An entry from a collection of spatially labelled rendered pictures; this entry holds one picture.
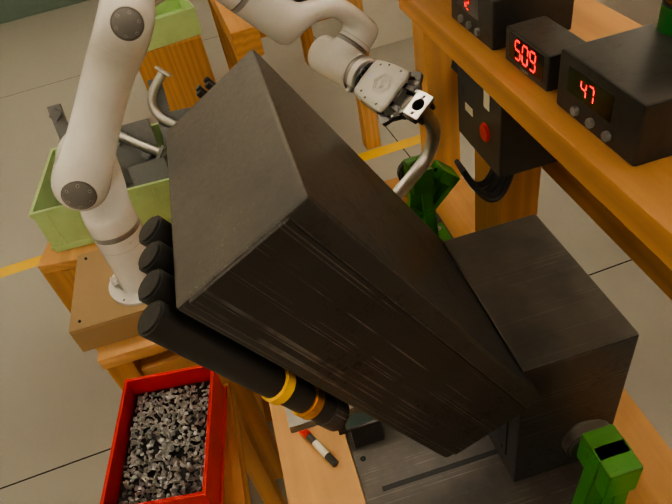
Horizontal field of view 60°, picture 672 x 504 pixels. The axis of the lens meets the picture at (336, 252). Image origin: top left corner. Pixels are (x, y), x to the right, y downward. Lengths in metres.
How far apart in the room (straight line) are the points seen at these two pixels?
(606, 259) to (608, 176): 2.16
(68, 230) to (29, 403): 1.05
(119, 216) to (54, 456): 1.43
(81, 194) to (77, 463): 1.48
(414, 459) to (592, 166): 0.68
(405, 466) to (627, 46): 0.80
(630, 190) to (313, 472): 0.79
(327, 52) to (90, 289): 0.89
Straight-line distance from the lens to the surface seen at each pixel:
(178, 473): 1.31
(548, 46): 0.85
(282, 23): 1.25
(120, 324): 1.60
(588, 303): 0.96
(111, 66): 1.26
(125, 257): 1.51
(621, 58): 0.76
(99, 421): 2.67
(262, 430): 1.96
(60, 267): 2.14
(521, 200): 1.34
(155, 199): 2.00
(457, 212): 1.67
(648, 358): 2.52
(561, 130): 0.76
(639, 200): 0.66
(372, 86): 1.25
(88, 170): 1.33
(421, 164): 1.28
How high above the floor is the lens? 1.94
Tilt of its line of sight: 42 degrees down
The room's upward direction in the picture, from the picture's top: 13 degrees counter-clockwise
